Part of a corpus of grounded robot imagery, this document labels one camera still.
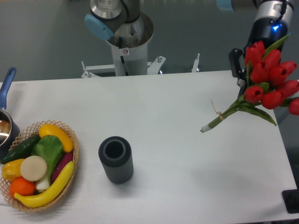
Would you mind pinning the green cucumber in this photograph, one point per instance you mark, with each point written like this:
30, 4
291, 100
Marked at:
22, 150

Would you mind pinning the yellow bell pepper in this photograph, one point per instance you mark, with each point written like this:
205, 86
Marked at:
12, 170

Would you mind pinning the green bok choy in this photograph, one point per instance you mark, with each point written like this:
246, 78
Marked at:
49, 148

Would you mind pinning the beige round disc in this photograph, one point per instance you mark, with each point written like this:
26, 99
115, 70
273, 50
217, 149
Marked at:
33, 168

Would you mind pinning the purple sweet potato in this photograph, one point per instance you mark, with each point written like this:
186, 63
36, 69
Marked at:
63, 161

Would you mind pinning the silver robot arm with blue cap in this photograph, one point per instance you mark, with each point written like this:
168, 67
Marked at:
126, 29

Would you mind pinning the yellow banana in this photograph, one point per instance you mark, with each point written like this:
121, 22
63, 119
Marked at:
52, 192

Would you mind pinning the blue handled saucepan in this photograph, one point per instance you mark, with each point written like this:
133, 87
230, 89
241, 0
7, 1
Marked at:
8, 129

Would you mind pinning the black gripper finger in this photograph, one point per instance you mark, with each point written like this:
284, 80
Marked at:
236, 70

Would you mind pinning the orange fruit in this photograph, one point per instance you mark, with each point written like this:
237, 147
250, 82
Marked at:
22, 187

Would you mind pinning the black device at table edge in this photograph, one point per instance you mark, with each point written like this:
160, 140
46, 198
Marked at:
291, 200

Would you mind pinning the yellow squash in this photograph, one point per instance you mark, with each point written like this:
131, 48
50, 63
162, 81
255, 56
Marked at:
51, 129

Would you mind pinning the white metal mounting bracket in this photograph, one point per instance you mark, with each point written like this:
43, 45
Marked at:
155, 67

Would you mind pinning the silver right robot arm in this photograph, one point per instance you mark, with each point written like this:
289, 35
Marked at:
281, 10

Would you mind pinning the dark grey ribbed vase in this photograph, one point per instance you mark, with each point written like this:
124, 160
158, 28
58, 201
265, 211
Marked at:
115, 154

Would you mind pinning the red tulip bouquet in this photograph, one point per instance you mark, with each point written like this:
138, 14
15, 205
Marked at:
267, 85

